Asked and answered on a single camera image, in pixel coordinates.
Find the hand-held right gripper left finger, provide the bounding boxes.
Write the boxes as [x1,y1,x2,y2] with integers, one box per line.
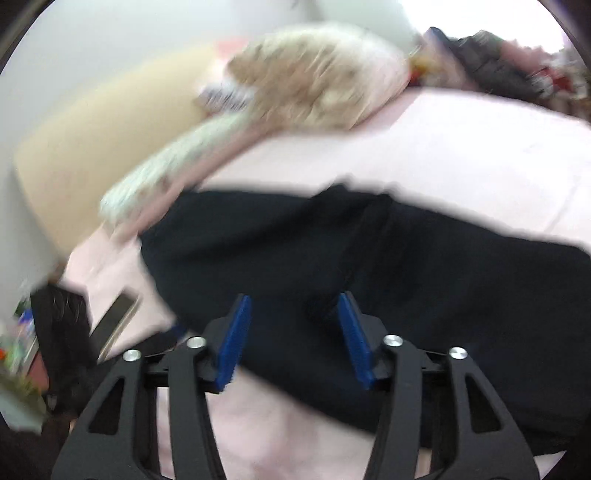
[51,294,252,480]

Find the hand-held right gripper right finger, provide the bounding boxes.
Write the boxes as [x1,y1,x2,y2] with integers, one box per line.
[337,292,541,480]

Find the black pants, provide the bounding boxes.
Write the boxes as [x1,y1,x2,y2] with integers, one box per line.
[139,184,591,441]

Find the smartphone in pale case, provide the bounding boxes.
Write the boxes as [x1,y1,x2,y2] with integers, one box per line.
[89,290,142,364]

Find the dark bulky object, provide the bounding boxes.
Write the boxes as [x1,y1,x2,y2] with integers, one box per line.
[29,281,99,412]

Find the long bear print pillow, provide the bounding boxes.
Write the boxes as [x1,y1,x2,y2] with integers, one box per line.
[99,110,262,232]

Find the pink bed blanket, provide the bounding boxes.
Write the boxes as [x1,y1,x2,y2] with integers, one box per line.
[60,87,591,480]

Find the beige headboard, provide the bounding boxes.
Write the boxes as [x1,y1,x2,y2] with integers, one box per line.
[13,39,259,264]

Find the purple floral print pillow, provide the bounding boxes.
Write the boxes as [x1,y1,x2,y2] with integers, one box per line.
[198,79,258,115]

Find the rolled bear print quilt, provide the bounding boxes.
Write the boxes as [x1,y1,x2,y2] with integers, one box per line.
[228,21,413,133]

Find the black padded jacket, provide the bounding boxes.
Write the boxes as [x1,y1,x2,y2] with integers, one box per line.
[424,27,557,101]

